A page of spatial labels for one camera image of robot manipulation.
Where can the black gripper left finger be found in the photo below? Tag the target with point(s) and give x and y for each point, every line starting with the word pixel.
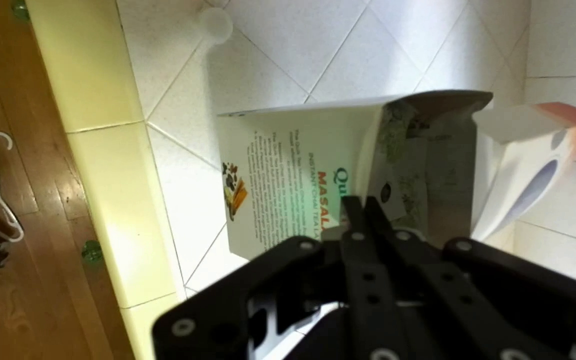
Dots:
pixel 274 286

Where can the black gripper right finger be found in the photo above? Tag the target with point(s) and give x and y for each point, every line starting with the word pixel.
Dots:
pixel 501 301

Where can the white Quik Tea box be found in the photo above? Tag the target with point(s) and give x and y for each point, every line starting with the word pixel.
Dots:
pixel 281 172

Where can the small green floor object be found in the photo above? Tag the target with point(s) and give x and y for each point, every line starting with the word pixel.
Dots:
pixel 20 8
pixel 92 252

